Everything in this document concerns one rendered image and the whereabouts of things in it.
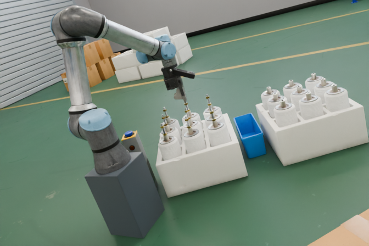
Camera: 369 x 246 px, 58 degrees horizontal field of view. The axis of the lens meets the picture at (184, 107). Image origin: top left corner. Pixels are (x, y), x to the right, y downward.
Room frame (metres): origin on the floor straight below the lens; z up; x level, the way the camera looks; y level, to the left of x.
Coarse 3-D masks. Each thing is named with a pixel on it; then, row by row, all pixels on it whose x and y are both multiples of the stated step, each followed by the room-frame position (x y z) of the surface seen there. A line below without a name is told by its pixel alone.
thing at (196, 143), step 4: (200, 132) 1.41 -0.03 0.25; (196, 136) 1.39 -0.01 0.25; (200, 136) 1.40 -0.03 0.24; (184, 140) 1.40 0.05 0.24; (188, 140) 1.39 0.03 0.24; (192, 140) 1.38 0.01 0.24; (196, 140) 1.38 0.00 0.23; (200, 140) 1.39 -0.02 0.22; (184, 144) 1.41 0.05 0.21; (188, 144) 1.39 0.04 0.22; (192, 144) 1.38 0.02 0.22; (196, 144) 1.38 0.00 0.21; (200, 144) 1.39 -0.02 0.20; (204, 144) 1.41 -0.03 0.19; (188, 148) 1.40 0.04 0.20; (192, 148) 1.38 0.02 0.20; (196, 148) 1.38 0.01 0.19; (200, 148) 1.38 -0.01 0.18; (204, 148) 1.40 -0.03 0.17; (188, 152) 1.40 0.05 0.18; (192, 152) 1.39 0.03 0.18
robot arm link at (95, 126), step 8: (88, 112) 1.29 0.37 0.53; (96, 112) 1.27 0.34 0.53; (104, 112) 1.26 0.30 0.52; (80, 120) 1.23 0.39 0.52; (88, 120) 1.21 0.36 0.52; (96, 120) 1.21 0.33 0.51; (104, 120) 1.22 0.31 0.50; (80, 128) 1.27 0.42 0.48; (88, 128) 1.21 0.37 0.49; (96, 128) 1.20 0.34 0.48; (104, 128) 1.21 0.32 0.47; (112, 128) 1.24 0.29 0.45; (88, 136) 1.21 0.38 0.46; (96, 136) 1.20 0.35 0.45; (104, 136) 1.21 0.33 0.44; (112, 136) 1.23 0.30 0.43; (96, 144) 1.21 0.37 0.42; (104, 144) 1.20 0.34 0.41
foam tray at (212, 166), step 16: (208, 144) 1.41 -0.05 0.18; (224, 144) 1.35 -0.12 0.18; (160, 160) 1.40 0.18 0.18; (176, 160) 1.36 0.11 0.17; (192, 160) 1.35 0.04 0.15; (208, 160) 1.35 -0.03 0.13; (224, 160) 1.34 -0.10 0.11; (240, 160) 1.34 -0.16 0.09; (160, 176) 1.37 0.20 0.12; (176, 176) 1.36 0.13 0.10; (192, 176) 1.36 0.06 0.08; (208, 176) 1.35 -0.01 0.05; (224, 176) 1.34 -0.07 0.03; (240, 176) 1.34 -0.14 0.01; (176, 192) 1.37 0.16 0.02
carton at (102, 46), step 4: (100, 40) 5.53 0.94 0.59; (104, 40) 5.60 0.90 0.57; (96, 44) 5.50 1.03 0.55; (100, 44) 5.50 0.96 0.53; (104, 44) 5.57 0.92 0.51; (108, 44) 5.63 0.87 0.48; (96, 48) 5.52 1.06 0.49; (100, 48) 5.48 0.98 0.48; (104, 48) 5.54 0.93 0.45; (108, 48) 5.61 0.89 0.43; (100, 52) 5.49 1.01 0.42; (104, 52) 5.52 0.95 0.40; (108, 52) 5.58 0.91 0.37; (112, 52) 5.65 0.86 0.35; (100, 56) 5.51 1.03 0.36; (104, 56) 5.49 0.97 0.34; (108, 56) 5.56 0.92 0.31
